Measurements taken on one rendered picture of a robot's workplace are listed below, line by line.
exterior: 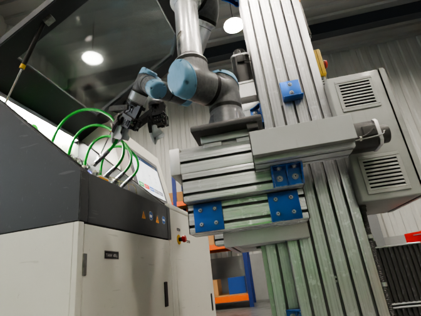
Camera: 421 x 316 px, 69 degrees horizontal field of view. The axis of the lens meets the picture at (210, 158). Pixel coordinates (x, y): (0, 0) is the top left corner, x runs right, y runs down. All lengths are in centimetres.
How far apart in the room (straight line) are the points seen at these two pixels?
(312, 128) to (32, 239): 86
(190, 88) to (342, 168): 59
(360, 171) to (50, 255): 98
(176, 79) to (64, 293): 69
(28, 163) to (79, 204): 26
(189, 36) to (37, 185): 69
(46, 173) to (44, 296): 36
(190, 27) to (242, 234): 72
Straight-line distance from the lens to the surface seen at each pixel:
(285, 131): 83
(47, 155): 113
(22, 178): 117
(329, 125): 85
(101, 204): 108
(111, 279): 110
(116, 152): 187
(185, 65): 98
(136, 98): 136
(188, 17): 116
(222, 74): 110
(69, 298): 97
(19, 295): 108
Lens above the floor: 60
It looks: 21 degrees up
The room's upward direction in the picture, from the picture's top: 7 degrees counter-clockwise
